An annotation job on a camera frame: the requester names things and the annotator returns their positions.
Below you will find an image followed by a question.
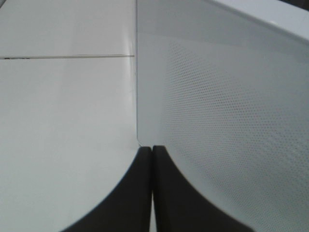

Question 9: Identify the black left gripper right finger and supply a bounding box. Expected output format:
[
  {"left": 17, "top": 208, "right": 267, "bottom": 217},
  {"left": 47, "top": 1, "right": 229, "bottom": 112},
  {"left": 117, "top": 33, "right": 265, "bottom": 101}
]
[{"left": 152, "top": 145, "right": 252, "bottom": 232}]

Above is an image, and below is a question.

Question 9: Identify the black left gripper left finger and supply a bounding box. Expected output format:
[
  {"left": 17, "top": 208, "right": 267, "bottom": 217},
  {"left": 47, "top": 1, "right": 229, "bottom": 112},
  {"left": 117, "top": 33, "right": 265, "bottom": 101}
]
[{"left": 64, "top": 147, "right": 152, "bottom": 232}]

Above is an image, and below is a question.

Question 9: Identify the white microwave door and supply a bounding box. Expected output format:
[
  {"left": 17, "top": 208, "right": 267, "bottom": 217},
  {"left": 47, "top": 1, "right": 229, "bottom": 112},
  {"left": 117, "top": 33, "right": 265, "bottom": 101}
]
[{"left": 136, "top": 0, "right": 309, "bottom": 232}]

